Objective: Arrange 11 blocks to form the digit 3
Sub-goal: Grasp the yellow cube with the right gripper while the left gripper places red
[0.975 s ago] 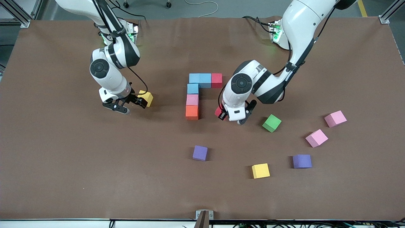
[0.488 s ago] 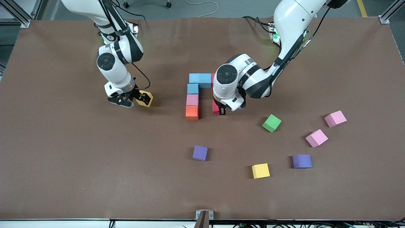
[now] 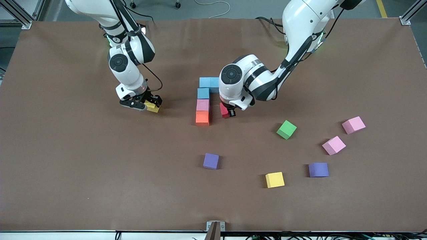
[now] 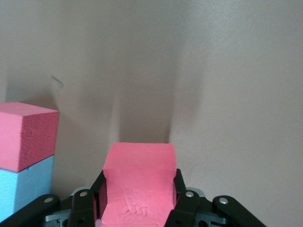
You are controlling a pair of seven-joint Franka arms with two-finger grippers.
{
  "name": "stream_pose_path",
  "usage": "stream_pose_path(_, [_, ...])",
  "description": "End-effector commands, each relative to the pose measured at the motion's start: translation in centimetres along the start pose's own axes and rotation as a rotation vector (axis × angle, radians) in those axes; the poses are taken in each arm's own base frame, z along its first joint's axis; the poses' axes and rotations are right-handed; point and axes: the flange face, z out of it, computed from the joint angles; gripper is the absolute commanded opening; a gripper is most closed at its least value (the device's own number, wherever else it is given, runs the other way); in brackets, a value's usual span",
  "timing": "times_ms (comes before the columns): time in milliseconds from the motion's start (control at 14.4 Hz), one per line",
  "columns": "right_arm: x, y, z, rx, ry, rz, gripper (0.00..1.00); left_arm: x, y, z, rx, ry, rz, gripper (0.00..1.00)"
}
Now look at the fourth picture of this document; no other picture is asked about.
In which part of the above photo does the blue foam cube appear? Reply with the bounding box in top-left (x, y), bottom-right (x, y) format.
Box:
top-left (0, 155), bottom-right (54, 222)

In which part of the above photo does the red foam cube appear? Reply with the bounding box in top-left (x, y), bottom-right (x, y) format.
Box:
top-left (0, 102), bottom-right (59, 172)
top-left (101, 141), bottom-right (178, 227)

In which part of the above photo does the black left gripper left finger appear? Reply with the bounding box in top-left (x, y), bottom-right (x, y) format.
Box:
top-left (68, 169), bottom-right (107, 227)

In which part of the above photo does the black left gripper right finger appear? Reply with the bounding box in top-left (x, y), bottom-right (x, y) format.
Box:
top-left (165, 168), bottom-right (201, 227)

